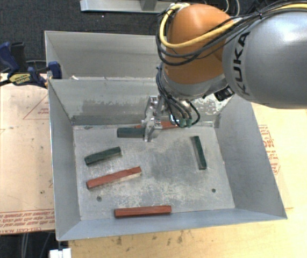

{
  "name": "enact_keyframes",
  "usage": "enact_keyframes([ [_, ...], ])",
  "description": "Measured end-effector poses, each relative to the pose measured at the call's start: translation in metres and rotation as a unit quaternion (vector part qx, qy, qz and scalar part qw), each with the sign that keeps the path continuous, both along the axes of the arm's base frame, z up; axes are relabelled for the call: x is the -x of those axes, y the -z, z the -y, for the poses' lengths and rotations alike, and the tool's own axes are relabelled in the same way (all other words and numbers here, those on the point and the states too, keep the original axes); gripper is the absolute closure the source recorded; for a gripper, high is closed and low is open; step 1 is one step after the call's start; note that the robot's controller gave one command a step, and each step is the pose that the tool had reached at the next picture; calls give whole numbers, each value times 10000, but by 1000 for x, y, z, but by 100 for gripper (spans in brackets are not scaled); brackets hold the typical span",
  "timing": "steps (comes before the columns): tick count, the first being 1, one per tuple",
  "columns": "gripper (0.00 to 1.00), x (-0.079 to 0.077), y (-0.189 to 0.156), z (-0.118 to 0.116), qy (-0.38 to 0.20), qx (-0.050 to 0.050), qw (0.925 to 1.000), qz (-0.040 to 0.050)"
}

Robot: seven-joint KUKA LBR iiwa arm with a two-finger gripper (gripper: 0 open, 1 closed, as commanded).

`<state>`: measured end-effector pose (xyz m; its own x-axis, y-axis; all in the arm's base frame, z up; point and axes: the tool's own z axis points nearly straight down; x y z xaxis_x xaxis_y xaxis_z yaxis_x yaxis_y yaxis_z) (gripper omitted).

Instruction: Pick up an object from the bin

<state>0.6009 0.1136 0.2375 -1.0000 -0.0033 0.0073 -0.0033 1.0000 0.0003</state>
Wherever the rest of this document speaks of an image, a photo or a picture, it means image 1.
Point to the brown cardboard board red print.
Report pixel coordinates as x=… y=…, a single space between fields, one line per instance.
x=24 y=157

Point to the red-brown flat block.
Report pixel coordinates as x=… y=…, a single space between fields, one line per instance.
x=142 y=211
x=168 y=125
x=113 y=177

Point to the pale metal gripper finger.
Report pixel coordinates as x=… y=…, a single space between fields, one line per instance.
x=148 y=133
x=155 y=129

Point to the grey metal bin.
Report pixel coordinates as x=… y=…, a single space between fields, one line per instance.
x=169 y=171

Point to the dark green flat block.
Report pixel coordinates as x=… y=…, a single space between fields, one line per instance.
x=129 y=132
x=199 y=152
x=102 y=155

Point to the black cylinder on white bracket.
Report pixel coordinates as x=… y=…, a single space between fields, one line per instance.
x=224 y=93

